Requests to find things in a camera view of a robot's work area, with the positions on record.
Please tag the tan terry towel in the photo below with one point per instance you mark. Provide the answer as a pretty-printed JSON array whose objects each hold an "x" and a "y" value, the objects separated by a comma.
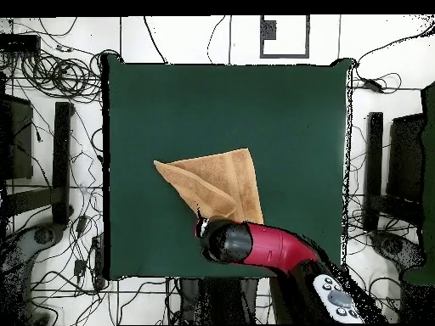
[{"x": 221, "y": 176}]

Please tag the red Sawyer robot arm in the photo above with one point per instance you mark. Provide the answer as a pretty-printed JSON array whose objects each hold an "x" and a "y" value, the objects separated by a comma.
[{"x": 278, "y": 244}]

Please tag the black power strip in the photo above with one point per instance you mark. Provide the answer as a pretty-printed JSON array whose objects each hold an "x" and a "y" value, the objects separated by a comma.
[{"x": 98, "y": 268}]

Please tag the small black power adapter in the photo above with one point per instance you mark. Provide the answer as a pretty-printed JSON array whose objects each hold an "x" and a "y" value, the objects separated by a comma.
[
  {"x": 81, "y": 224},
  {"x": 80, "y": 268}
]

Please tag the dark green table cloth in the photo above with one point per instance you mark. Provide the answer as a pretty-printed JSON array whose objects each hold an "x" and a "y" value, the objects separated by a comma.
[{"x": 170, "y": 102}]

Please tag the black floor beam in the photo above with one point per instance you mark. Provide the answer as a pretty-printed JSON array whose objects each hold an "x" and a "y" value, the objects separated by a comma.
[
  {"x": 62, "y": 163},
  {"x": 373, "y": 163}
]

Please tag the black panel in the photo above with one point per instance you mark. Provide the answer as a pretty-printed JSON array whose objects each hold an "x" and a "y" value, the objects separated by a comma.
[
  {"x": 406, "y": 159},
  {"x": 20, "y": 142}
]

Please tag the dark grey square box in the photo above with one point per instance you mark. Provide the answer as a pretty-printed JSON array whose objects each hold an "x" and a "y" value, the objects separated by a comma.
[{"x": 268, "y": 30}]

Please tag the dark green hanging cloth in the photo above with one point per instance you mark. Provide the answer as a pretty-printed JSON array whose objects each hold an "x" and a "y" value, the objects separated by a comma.
[{"x": 429, "y": 169}]

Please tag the black rectangular box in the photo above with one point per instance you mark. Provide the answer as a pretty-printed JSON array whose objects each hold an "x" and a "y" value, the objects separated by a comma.
[{"x": 18, "y": 43}]

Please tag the grey square floor frame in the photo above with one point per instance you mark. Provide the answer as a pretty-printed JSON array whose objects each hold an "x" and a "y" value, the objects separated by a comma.
[{"x": 285, "y": 55}]

